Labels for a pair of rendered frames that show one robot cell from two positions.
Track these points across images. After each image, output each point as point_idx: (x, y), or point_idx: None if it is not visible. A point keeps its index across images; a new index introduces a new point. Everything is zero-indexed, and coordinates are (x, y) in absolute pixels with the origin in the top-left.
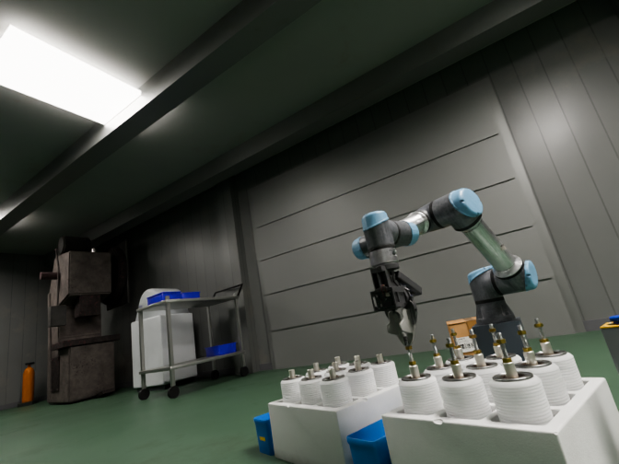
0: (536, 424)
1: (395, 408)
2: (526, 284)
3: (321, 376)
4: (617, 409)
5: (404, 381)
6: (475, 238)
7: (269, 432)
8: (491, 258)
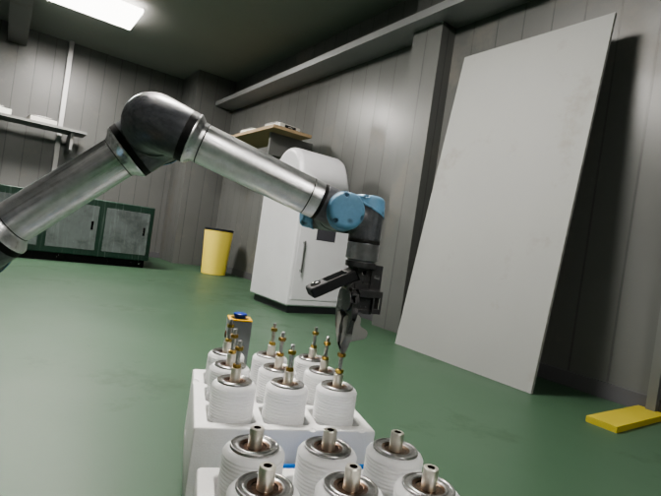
0: None
1: (350, 430)
2: (3, 270)
3: (404, 475)
4: (19, 446)
5: (353, 388)
6: (113, 186)
7: None
8: (63, 217)
